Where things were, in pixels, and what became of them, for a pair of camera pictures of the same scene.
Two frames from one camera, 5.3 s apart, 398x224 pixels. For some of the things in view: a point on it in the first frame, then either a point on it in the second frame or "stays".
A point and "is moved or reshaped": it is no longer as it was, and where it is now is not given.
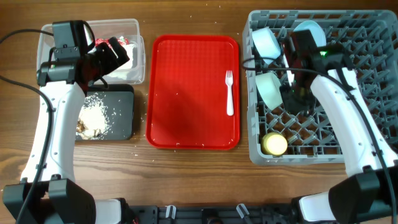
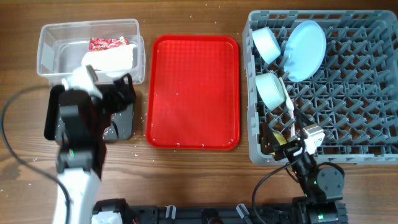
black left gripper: x=113 y=63 to x=120 y=99
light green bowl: x=268 y=87 stays
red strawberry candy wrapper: x=122 y=41 stays
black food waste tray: x=119 y=99 stays
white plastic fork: x=229 y=82 to x=292 y=126
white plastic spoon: x=290 y=75 is moved or reshaped
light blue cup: x=266 y=44 stays
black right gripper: x=288 y=104 to x=270 y=143
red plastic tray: x=188 y=95 stays
